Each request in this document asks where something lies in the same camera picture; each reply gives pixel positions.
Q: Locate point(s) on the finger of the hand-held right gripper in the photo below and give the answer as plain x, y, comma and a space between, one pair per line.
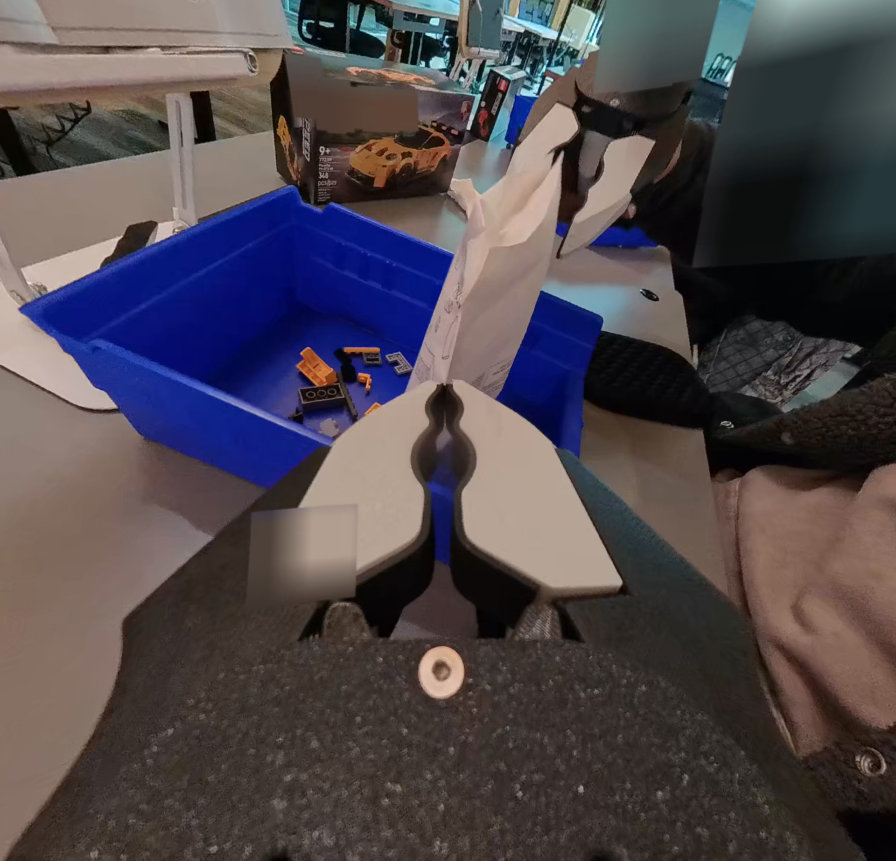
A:
546, 133
616, 175

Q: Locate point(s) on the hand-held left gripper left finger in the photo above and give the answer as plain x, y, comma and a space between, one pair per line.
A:
378, 483

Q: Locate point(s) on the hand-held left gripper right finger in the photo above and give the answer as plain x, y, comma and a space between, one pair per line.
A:
532, 518

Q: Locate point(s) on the pile of toy bricks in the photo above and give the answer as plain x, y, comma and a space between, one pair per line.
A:
322, 392

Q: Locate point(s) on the large white paper bag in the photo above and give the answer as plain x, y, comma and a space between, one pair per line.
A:
497, 273

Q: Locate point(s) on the blue plastic bin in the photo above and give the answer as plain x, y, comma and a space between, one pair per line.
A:
210, 315

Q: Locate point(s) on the person's right forearm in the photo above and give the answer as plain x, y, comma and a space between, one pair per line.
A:
651, 378

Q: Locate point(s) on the grey desk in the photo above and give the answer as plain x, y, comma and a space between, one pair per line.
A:
105, 511

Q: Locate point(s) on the background blue bin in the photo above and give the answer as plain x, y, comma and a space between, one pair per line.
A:
526, 119

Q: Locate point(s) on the black and red box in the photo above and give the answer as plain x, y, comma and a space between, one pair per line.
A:
493, 102

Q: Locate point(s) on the toy car box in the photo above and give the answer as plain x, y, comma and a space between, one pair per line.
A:
378, 147

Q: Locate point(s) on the grey quilted cloth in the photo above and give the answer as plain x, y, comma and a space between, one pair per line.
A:
770, 357

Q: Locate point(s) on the person's black fleece jacket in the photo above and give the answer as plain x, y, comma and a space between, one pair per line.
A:
805, 434

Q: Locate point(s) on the person's pink shirt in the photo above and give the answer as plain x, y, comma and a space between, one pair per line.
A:
812, 595

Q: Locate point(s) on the black wavy strip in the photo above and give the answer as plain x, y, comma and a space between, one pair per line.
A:
129, 242

